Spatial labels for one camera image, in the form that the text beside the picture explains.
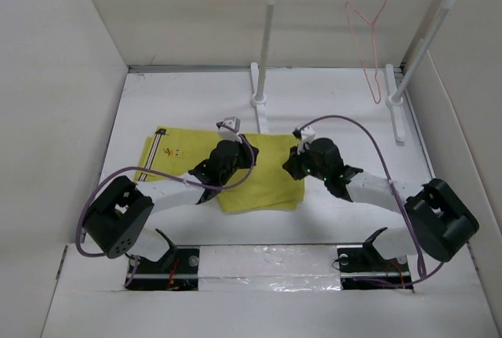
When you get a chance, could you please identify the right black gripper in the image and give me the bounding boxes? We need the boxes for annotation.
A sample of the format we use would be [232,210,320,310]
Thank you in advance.
[283,141,329,181]

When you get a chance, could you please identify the yellow-green trousers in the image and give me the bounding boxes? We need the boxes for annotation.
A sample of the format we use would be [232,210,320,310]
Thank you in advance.
[138,126,304,213]

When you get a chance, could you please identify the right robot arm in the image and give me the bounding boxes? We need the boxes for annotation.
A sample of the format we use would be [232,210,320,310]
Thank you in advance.
[282,138,479,271]

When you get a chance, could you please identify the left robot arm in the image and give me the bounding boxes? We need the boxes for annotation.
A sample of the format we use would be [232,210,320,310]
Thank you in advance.
[82,137,259,273]

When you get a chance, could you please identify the white metal clothes rack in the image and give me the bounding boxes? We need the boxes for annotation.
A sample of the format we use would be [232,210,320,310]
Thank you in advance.
[250,0,457,145]

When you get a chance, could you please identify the silver tape strip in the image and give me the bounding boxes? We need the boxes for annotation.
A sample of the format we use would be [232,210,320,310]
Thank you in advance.
[198,245,341,293]

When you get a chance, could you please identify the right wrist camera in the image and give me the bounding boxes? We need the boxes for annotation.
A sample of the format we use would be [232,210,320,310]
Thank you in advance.
[293,125,315,154]

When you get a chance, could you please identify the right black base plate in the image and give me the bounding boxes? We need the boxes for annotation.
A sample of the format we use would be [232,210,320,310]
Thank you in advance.
[332,245,413,291]

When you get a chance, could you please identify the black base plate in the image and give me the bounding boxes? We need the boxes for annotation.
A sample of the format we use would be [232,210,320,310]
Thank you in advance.
[125,246,200,292]
[332,245,413,291]

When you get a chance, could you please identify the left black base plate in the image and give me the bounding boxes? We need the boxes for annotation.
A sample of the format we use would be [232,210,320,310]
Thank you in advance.
[125,246,200,292]

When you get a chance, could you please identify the pink wire hanger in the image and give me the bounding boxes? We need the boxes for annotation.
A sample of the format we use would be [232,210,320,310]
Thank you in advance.
[344,0,389,104]

